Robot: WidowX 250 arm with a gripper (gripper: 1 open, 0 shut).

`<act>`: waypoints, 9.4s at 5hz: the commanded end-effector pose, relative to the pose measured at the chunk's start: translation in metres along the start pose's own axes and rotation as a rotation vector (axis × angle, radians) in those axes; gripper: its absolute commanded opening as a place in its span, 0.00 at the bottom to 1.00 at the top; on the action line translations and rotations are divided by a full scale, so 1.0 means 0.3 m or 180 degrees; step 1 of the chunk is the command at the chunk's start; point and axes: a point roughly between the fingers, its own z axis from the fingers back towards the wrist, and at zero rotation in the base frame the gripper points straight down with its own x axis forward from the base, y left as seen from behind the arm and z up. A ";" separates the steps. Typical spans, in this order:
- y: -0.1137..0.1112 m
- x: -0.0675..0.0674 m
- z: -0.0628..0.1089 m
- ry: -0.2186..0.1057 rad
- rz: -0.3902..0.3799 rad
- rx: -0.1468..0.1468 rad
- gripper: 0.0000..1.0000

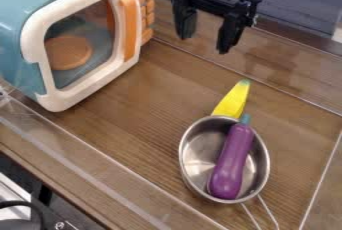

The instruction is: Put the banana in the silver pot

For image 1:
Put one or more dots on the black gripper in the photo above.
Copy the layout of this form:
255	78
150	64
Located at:
239	13

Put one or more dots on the yellow toy banana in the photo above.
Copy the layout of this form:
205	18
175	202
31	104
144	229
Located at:
233	103

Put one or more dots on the silver metal pot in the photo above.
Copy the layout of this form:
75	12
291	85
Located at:
199	149

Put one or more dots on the blue toy microwave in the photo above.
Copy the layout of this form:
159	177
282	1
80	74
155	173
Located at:
66	47

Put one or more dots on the purple toy eggplant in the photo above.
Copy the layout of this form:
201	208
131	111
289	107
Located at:
225	181

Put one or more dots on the clear acrylic barrier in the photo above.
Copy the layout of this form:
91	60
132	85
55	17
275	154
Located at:
120	199

